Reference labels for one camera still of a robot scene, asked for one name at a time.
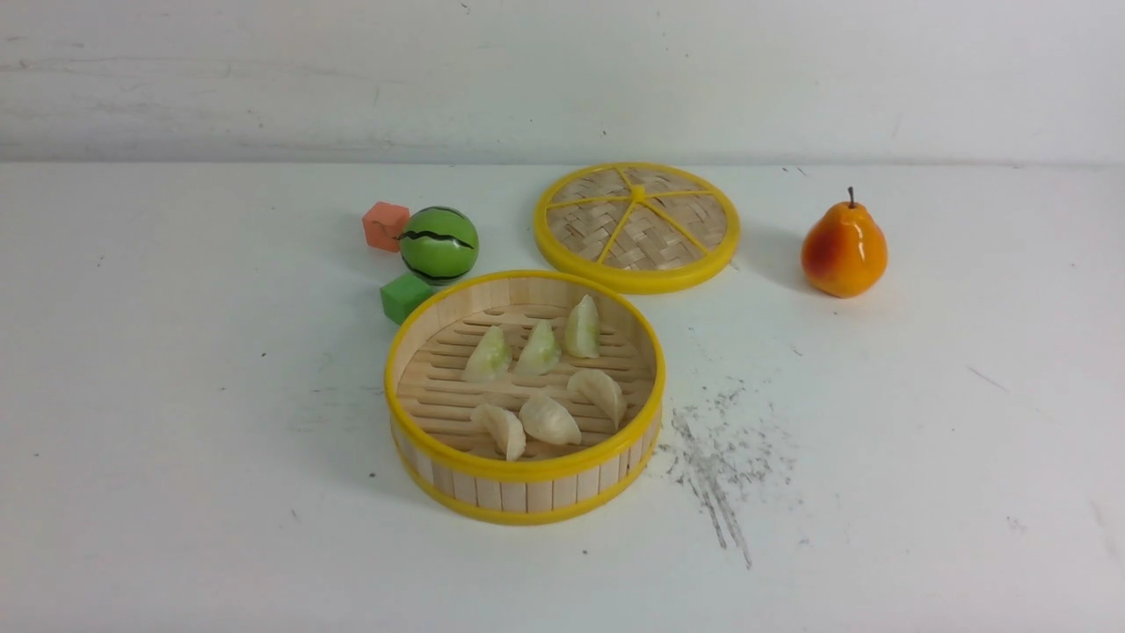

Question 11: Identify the orange foam cube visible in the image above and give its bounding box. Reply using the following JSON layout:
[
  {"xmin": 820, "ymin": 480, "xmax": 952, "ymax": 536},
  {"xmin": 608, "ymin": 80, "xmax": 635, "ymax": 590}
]
[{"xmin": 362, "ymin": 201, "xmax": 411, "ymax": 253}]

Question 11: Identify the green striped watermelon ball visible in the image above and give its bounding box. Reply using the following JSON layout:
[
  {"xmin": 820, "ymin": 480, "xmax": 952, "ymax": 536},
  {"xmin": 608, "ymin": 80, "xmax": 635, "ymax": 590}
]
[{"xmin": 398, "ymin": 206, "xmax": 480, "ymax": 286}]

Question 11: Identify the yellow rimmed bamboo steamer tray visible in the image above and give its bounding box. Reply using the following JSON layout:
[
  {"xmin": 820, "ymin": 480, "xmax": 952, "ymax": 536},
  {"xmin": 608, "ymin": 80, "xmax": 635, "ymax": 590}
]
[{"xmin": 383, "ymin": 270, "xmax": 667, "ymax": 525}]

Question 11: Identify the white dumpling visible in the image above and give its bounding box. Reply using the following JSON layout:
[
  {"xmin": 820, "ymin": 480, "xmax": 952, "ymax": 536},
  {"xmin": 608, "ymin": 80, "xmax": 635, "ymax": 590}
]
[
  {"xmin": 470, "ymin": 404, "xmax": 527, "ymax": 462},
  {"xmin": 567, "ymin": 368, "xmax": 628, "ymax": 429},
  {"xmin": 519, "ymin": 394, "xmax": 582, "ymax": 446}
]

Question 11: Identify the yellow rimmed woven steamer lid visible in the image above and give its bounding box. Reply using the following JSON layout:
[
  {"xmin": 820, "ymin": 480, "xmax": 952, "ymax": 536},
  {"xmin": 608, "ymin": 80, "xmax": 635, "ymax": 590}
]
[{"xmin": 532, "ymin": 162, "xmax": 743, "ymax": 293}]

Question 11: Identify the green foam cube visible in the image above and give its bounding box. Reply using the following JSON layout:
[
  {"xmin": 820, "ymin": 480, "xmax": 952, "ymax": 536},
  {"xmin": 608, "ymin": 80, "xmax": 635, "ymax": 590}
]
[{"xmin": 379, "ymin": 272, "xmax": 434, "ymax": 325}]

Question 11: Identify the orange yellow toy pear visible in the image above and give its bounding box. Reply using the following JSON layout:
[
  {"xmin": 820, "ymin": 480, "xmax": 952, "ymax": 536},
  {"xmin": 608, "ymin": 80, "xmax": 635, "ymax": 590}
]
[{"xmin": 801, "ymin": 186, "xmax": 889, "ymax": 299}]

